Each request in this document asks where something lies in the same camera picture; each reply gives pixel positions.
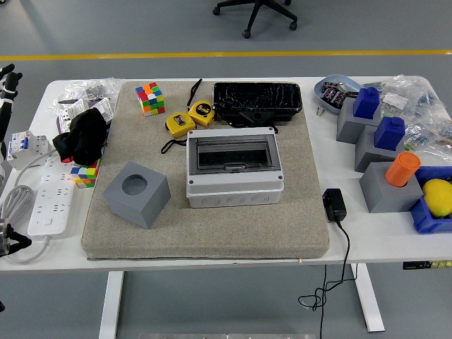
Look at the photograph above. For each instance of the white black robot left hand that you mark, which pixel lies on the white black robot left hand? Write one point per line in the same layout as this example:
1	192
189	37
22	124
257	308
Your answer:
8	92

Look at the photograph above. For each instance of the grey block round hole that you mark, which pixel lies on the grey block round hole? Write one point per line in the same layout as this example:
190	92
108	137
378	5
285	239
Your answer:
141	208
385	197

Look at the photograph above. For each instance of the grey plastic junction box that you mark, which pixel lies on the grey plastic junction box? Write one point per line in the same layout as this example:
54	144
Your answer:
233	190

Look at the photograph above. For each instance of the smoky transparent box lid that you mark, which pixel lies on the smoky transparent box lid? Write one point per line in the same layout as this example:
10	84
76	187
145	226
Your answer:
261	162

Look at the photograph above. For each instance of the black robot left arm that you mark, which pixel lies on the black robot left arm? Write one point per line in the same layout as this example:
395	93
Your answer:
3	236

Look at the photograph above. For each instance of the orange cylinder battery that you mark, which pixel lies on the orange cylinder battery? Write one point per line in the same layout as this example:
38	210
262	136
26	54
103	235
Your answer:
402	169

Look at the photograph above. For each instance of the white circuit breaker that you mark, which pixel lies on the white circuit breaker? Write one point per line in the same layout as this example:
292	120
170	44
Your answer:
24	148

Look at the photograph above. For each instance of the clear bag of screws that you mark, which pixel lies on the clear bag of screws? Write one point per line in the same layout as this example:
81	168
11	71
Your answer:
88	88

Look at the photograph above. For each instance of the black cloth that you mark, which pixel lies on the black cloth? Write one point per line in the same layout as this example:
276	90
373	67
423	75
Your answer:
84	134

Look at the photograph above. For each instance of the white purple carton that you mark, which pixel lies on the white purple carton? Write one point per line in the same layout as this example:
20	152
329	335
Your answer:
99	107

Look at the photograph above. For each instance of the small colourful puzzle cube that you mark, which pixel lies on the small colourful puzzle cube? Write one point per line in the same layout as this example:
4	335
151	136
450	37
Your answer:
84	174

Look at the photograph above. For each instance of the white power strip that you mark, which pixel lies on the white power strip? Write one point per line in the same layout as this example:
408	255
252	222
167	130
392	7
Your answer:
49	205

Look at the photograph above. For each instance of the yellow tape measure picture label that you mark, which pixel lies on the yellow tape measure picture label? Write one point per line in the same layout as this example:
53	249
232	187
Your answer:
180	123

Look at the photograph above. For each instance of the yellow tape measure 5m print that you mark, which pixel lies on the yellow tape measure 5m print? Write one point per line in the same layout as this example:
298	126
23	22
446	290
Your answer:
201	111

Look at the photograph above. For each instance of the white table leg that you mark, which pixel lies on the white table leg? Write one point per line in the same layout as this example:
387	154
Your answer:
111	303
369	300

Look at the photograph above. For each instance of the black plastic tray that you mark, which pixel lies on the black plastic tray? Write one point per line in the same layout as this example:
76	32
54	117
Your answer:
254	95

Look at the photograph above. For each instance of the grey-brown table mat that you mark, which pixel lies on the grey-brown table mat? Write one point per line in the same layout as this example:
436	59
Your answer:
229	229

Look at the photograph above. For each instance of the metal tweezers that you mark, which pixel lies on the metal tweezers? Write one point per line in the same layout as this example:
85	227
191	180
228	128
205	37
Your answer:
319	111

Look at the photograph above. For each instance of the grey-blue dish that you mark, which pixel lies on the grey-blue dish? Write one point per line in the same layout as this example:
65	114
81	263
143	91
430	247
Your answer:
320	96

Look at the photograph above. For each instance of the black purple packets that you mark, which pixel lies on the black purple packets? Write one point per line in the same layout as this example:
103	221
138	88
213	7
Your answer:
332	93

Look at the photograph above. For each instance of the grey holder block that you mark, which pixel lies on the grey holder block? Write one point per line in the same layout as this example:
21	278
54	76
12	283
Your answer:
347	129
367	155

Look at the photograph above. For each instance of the black power adapter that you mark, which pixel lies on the black power adapter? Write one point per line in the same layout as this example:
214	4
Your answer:
333	205

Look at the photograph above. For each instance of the blue block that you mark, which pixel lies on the blue block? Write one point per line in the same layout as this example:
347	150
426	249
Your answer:
388	134
365	102

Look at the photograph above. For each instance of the clear bag of parts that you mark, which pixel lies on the clear bag of parts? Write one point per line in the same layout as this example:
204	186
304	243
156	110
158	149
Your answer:
431	136
406	92

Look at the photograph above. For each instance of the blue storage bin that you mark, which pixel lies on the blue storage bin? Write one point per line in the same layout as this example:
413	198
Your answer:
425	222

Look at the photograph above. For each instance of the yellow lemon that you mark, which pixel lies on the yellow lemon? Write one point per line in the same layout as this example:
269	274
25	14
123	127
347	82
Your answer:
438	197

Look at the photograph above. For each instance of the black table control panel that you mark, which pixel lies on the black table control panel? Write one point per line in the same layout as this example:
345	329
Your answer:
423	265

